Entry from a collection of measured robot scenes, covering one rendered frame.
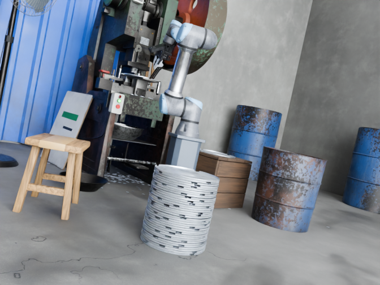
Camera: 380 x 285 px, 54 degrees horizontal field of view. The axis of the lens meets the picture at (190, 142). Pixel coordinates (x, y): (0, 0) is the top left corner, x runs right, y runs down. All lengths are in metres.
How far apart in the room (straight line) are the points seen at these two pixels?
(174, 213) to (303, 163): 1.10
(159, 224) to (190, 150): 0.75
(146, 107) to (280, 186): 1.11
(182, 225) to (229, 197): 1.15
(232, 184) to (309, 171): 0.55
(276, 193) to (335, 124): 3.21
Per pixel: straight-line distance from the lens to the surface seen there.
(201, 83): 4.80
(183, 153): 2.23
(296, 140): 5.83
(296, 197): 2.42
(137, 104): 2.75
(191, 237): 1.58
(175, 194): 1.52
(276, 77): 5.77
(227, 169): 2.57
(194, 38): 2.15
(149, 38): 2.97
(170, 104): 2.21
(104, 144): 2.61
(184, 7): 3.33
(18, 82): 3.86
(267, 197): 2.45
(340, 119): 5.50
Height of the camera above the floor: 0.54
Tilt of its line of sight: 3 degrees down
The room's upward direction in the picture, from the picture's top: 12 degrees clockwise
